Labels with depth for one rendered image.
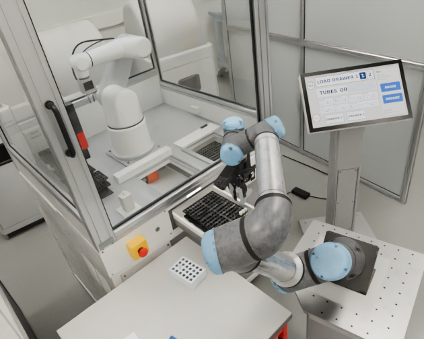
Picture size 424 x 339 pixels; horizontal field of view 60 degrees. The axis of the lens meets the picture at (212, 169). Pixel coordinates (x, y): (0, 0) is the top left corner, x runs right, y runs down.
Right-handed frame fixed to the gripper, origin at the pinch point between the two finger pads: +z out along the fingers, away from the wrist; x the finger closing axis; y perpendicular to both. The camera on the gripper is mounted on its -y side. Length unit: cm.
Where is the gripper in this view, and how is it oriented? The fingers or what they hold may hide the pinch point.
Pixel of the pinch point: (237, 201)
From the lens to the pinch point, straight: 147.6
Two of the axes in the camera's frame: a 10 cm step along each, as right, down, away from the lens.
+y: 7.3, -4.7, 5.1
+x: -6.7, -3.4, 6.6
